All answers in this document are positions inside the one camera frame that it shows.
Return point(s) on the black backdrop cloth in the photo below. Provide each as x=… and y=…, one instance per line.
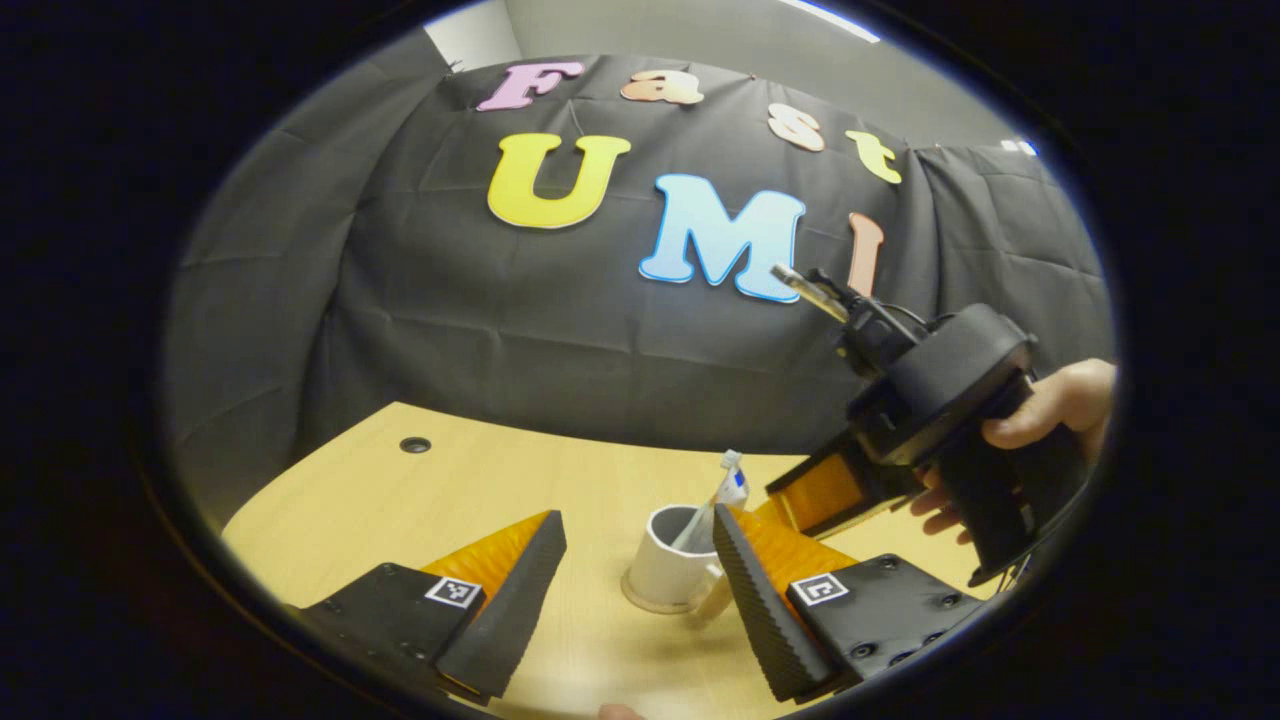
x=450, y=330

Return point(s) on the light wooden desktop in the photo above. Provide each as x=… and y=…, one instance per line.
x=480, y=480

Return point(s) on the white toothpaste tube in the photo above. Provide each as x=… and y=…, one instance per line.
x=732, y=485

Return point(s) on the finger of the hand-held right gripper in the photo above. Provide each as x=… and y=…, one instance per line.
x=825, y=490

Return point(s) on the round cork coaster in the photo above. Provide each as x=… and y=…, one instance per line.
x=645, y=605

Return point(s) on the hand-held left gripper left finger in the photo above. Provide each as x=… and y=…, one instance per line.
x=515, y=610

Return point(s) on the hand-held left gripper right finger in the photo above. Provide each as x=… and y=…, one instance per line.
x=765, y=615

